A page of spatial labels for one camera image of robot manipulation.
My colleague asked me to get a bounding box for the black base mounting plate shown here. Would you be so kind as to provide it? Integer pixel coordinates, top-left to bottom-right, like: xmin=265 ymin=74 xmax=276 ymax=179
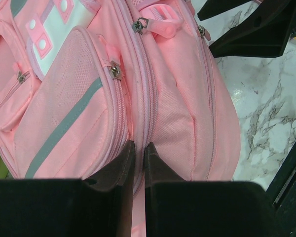
xmin=266 ymin=141 xmax=296 ymax=237

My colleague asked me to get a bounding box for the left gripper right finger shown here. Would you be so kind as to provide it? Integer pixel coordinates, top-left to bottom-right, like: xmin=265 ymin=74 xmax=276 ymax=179
xmin=144 ymin=143 xmax=285 ymax=237

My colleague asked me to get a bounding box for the pink student backpack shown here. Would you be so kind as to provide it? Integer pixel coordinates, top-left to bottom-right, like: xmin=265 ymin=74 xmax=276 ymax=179
xmin=0 ymin=0 xmax=240 ymax=237

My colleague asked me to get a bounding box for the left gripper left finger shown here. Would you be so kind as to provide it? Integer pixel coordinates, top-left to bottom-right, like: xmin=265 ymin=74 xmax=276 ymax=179
xmin=0 ymin=141 xmax=135 ymax=237

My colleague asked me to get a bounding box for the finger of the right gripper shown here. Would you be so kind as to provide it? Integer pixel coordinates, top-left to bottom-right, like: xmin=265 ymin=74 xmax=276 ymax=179
xmin=210 ymin=0 xmax=296 ymax=57
xmin=196 ymin=0 xmax=296 ymax=24

